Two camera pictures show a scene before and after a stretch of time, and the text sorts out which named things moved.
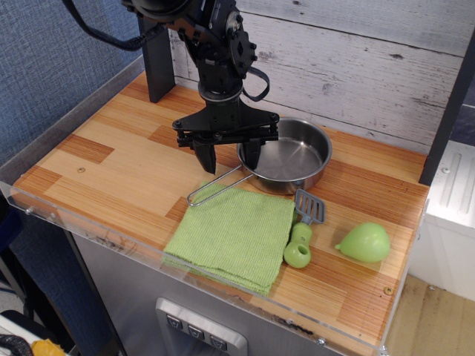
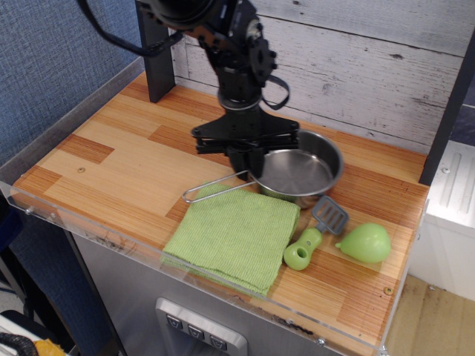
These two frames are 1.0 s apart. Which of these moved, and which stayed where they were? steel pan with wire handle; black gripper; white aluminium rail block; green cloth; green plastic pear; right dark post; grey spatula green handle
Moved: steel pan with wire handle; black gripper; grey spatula green handle
Stayed: green cloth; white aluminium rail block; right dark post; green plastic pear
